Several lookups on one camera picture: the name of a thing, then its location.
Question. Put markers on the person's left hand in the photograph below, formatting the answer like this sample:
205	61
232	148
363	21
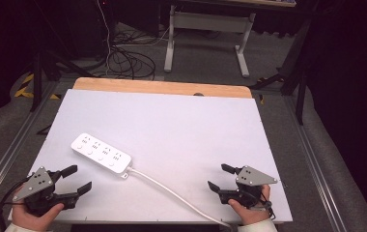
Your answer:
33	220

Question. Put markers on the yellow black floor tape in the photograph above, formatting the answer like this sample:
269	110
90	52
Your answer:
25	87

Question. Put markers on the wooden table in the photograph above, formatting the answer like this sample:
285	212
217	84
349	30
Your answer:
159	86

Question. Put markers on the white metal desk frame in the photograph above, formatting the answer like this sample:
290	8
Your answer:
210	21

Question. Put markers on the black equipment case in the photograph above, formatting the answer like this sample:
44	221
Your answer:
91	25

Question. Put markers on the black metal stand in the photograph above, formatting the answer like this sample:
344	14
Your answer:
300	80
38	80

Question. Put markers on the person's right hand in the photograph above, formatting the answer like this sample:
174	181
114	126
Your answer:
252	215

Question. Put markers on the white power strip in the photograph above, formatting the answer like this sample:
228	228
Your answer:
101	153

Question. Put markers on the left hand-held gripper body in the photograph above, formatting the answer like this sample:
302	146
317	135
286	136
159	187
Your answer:
35	185

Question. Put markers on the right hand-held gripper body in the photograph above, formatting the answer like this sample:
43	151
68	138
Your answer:
251	177

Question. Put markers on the white board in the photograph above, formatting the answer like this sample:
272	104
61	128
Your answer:
172	135

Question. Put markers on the aluminium rail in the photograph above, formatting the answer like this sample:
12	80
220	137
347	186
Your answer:
313	161
14	148

